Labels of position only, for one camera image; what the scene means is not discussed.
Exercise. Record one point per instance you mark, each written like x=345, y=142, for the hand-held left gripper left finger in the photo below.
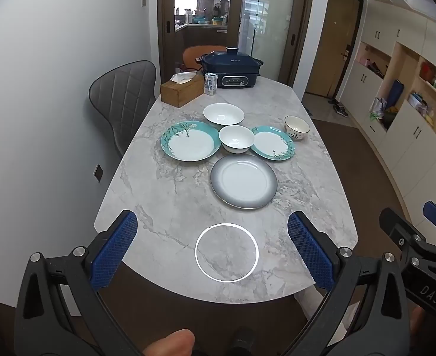
x=116, y=244

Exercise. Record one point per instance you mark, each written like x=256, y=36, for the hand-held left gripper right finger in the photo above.
x=308, y=244

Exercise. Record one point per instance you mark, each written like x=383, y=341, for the red floral bowl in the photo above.
x=296, y=126

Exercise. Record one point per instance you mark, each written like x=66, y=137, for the large teal floral plate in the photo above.
x=190, y=144

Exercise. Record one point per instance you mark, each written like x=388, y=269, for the small white bowl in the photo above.
x=236, y=137

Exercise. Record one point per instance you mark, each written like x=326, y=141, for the wide white bowl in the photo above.
x=223, y=114

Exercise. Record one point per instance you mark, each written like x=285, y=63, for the person's left hand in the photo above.
x=173, y=344

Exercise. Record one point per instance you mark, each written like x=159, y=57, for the grey rimmed white plate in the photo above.
x=243, y=181

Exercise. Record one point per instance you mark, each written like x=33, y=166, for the small teal floral plate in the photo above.
x=273, y=144

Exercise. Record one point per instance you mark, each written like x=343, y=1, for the blue bag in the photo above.
x=395, y=94

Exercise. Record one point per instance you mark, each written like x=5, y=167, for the pair of dark shoes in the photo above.
x=339, y=108

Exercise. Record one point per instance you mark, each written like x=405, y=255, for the grey quilted chair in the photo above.
x=123, y=100

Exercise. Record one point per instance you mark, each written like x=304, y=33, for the wooden tissue box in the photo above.
x=180, y=92

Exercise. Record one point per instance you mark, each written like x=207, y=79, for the white tissue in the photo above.
x=182, y=78

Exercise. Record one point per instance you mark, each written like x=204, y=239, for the small white carton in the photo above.
x=210, y=83

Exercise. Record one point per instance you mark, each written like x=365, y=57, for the dark blue electric hotpot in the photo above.
x=232, y=66

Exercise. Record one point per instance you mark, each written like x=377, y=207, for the wooden entry door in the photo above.
x=332, y=40

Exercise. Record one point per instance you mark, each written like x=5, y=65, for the orange chair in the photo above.
x=199, y=55

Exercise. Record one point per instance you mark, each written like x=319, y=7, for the white refrigerator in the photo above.
x=273, y=26

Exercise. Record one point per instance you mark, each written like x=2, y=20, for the wall socket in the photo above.
x=98, y=173

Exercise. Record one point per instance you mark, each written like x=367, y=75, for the cream wall cabinet unit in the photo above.
x=406, y=144

